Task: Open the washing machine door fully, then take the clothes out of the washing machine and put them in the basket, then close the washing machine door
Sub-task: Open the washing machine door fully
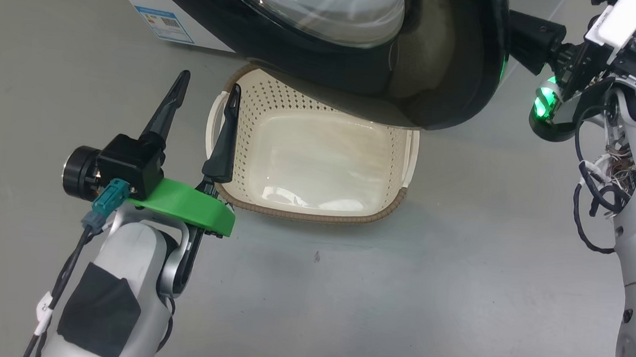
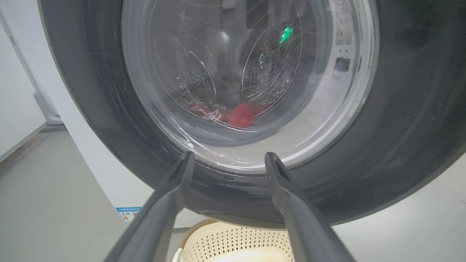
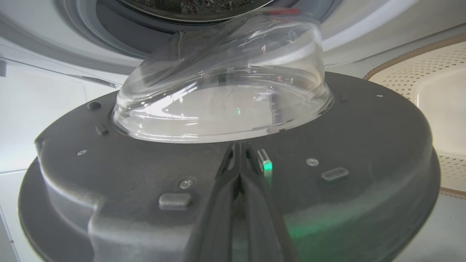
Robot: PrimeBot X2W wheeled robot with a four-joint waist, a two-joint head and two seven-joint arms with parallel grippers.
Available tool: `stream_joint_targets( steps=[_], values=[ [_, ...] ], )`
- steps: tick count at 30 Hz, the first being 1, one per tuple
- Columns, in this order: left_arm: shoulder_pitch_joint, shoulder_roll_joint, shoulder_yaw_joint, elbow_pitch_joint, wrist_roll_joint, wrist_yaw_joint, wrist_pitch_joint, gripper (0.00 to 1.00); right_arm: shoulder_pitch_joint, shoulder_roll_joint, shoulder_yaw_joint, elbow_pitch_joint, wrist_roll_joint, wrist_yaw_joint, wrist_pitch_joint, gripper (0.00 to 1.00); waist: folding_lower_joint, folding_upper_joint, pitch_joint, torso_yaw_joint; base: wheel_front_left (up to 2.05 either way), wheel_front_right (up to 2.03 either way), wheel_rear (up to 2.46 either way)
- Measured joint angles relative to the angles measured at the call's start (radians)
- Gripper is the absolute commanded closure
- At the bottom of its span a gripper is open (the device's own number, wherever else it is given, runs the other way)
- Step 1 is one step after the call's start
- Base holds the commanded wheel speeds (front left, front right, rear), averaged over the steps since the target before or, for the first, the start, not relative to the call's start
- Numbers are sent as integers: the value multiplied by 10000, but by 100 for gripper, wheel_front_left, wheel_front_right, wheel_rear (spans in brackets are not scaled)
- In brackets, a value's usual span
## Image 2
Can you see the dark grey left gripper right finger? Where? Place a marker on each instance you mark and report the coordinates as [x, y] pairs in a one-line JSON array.
[[305, 233]]

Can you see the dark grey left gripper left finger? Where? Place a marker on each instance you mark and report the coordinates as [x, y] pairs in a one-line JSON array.
[[153, 225]]

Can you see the red and white garment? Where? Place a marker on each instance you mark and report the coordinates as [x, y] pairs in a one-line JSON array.
[[205, 112], [244, 114]]

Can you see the dark round glass washer door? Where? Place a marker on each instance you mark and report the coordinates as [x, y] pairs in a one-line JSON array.
[[400, 109]]

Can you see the cream perforated laundry basket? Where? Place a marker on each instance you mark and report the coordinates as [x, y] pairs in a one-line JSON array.
[[233, 243]]

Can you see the white front-load washing machine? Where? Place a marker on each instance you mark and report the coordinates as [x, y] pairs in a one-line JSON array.
[[91, 153]]

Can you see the blue energy label sticker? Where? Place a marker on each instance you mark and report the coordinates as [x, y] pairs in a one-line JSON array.
[[128, 215]]

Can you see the steel washer drum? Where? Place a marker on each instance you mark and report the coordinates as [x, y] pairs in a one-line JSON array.
[[269, 54]]

